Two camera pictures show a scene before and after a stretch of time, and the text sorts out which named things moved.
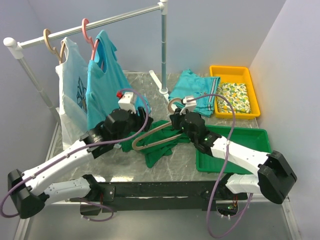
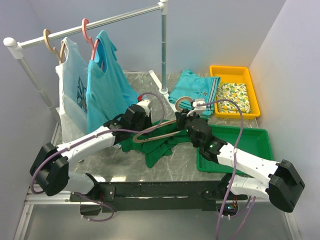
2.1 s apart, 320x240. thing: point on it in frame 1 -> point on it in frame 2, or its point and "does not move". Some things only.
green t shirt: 153,154 does not move
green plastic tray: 256,138 does not move
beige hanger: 135,147 -> 135,139
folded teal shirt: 189,84 does not move
